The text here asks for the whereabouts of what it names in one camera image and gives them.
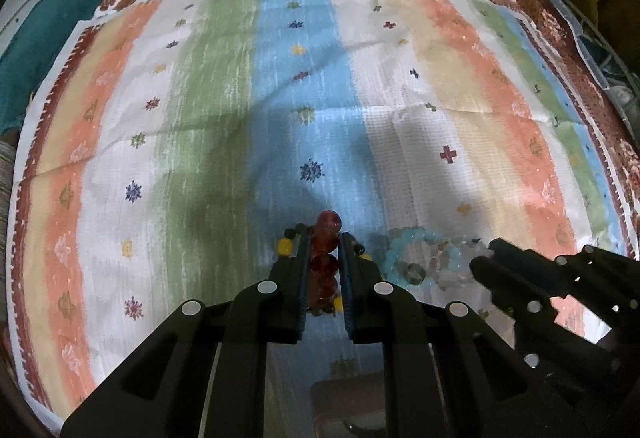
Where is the dark red bead bracelet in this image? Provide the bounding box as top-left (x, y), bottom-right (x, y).
top-left (305, 209), bottom-right (346, 310)

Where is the light blue bead bracelet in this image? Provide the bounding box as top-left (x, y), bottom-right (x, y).
top-left (380, 225), bottom-right (490, 292)

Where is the striped colourful woven cloth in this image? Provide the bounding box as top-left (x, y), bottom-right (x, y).
top-left (8, 0), bottom-right (639, 432)

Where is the grey striped bolster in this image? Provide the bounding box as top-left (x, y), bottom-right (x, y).
top-left (0, 142), bottom-right (14, 269)

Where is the teal pillow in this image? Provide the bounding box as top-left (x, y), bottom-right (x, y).
top-left (1, 0), bottom-right (102, 133)

